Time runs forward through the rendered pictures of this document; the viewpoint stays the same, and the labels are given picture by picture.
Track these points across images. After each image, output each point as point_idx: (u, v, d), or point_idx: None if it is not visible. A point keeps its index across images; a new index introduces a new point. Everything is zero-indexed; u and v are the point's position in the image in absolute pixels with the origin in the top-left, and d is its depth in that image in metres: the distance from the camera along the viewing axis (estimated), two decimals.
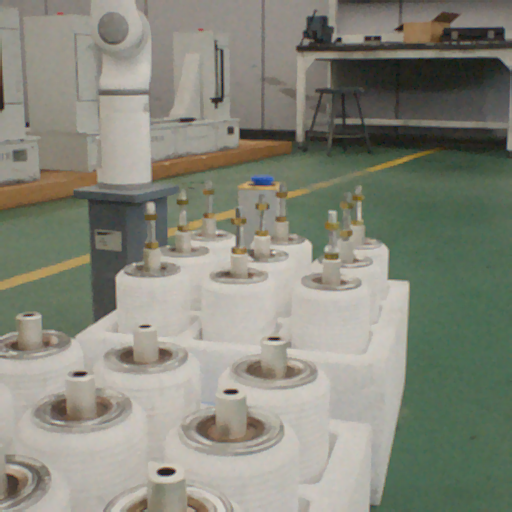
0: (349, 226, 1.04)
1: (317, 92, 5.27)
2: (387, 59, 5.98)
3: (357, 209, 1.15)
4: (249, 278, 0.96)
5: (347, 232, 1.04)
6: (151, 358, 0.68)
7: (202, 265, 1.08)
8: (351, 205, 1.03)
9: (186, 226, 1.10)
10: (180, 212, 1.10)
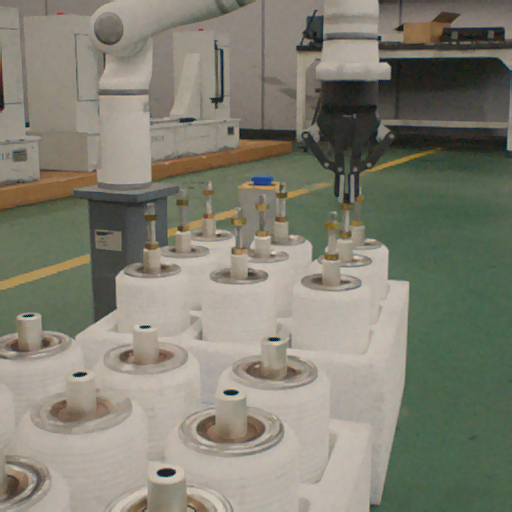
0: (341, 227, 1.05)
1: (317, 92, 5.27)
2: (387, 59, 5.98)
3: (357, 209, 1.15)
4: (249, 278, 0.96)
5: (339, 231, 1.05)
6: (151, 359, 0.68)
7: (202, 265, 1.08)
8: (339, 206, 1.04)
9: (186, 226, 1.10)
10: (180, 212, 1.10)
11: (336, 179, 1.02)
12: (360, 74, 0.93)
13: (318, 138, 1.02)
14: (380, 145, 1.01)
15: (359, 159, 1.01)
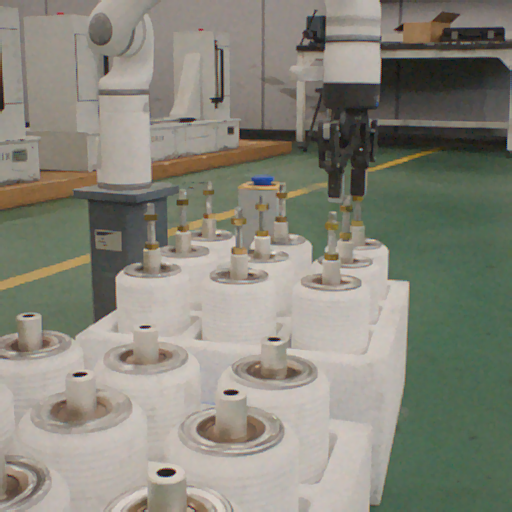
0: (348, 229, 1.04)
1: (317, 92, 5.27)
2: (387, 59, 5.98)
3: (357, 209, 1.15)
4: (249, 278, 0.96)
5: (345, 235, 1.04)
6: (151, 359, 0.68)
7: (202, 265, 1.08)
8: (350, 208, 1.03)
9: (186, 226, 1.10)
10: (180, 212, 1.10)
11: (357, 172, 1.07)
12: None
13: None
14: (321, 140, 0.98)
15: (328, 156, 1.00)
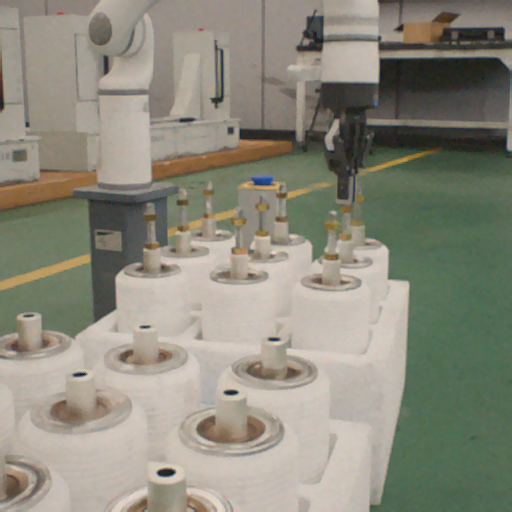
0: (347, 228, 1.05)
1: (317, 92, 5.27)
2: (387, 59, 5.98)
3: (357, 209, 1.15)
4: (249, 278, 0.96)
5: (352, 234, 1.05)
6: (151, 359, 0.68)
7: (202, 265, 1.08)
8: (349, 207, 1.05)
9: (186, 226, 1.10)
10: (180, 212, 1.10)
11: None
12: None
13: None
14: (326, 147, 0.99)
15: (334, 160, 1.02)
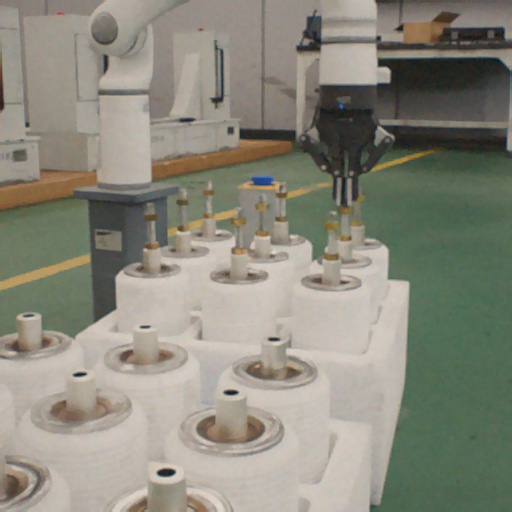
0: (341, 231, 1.04)
1: (317, 92, 5.27)
2: (387, 59, 5.98)
3: (357, 209, 1.15)
4: (249, 278, 0.96)
5: (337, 235, 1.05)
6: (151, 359, 0.68)
7: (202, 265, 1.08)
8: (339, 210, 1.03)
9: (186, 226, 1.10)
10: (180, 212, 1.10)
11: (357, 182, 1.03)
12: None
13: (376, 142, 1.01)
14: (317, 146, 1.04)
15: None
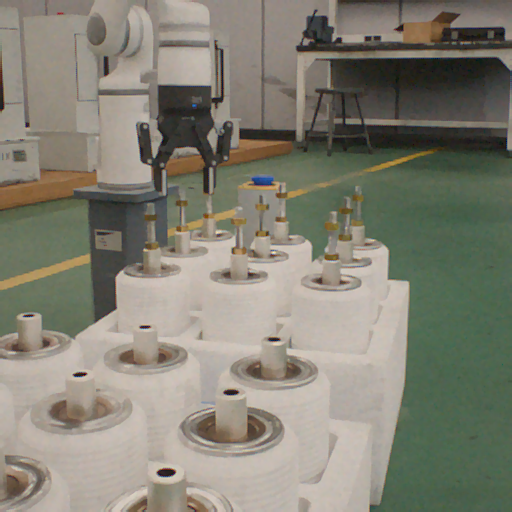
0: (348, 230, 1.05)
1: (317, 92, 5.27)
2: (387, 59, 5.98)
3: (357, 209, 1.15)
4: (249, 278, 0.96)
5: (352, 235, 1.05)
6: (151, 359, 0.68)
7: (198, 266, 1.08)
8: (350, 209, 1.05)
9: (185, 225, 1.12)
10: (184, 212, 1.10)
11: (211, 171, 1.12)
12: None
13: (216, 132, 1.11)
14: None
15: (158, 153, 1.08)
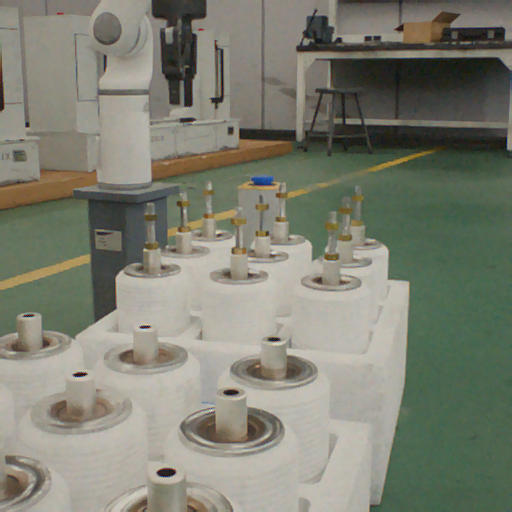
0: (348, 230, 1.05)
1: (317, 92, 5.27)
2: (387, 59, 5.98)
3: (357, 209, 1.15)
4: (249, 278, 0.96)
5: (352, 235, 1.05)
6: (151, 359, 0.68)
7: None
8: (350, 209, 1.05)
9: (185, 228, 1.10)
10: (180, 213, 1.10)
11: (179, 85, 1.02)
12: None
13: (175, 42, 1.00)
14: (196, 50, 1.11)
15: (193, 65, 1.09)
